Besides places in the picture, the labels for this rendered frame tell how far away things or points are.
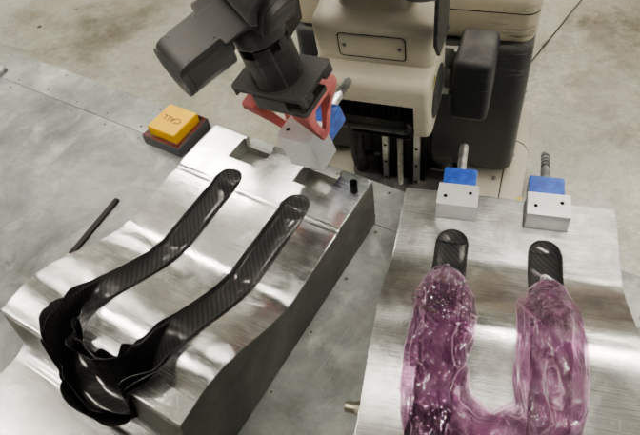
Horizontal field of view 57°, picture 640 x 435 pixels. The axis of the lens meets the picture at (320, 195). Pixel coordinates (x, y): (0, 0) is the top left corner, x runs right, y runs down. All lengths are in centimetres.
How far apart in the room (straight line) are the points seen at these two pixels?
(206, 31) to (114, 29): 244
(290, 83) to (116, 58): 219
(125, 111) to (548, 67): 171
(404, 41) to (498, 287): 49
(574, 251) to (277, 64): 41
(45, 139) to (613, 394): 94
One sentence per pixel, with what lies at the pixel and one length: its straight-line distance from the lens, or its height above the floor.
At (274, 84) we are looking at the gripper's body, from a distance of 64.
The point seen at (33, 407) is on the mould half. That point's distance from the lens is 75.
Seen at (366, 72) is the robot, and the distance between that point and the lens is 107.
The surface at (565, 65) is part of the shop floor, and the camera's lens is 245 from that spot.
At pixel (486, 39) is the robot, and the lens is 123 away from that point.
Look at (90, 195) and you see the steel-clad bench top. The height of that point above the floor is 80.
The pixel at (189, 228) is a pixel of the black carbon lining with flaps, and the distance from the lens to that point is 77.
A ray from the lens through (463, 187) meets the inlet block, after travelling 76.
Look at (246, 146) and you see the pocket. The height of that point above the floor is 87.
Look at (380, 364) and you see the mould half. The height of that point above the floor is 89.
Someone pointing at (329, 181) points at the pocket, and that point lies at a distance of 80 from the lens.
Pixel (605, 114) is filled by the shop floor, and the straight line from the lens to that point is 226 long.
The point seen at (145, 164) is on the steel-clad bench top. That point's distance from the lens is 100.
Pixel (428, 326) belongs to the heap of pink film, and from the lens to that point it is 60.
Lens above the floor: 146
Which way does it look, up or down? 49 degrees down
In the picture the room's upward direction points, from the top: 10 degrees counter-clockwise
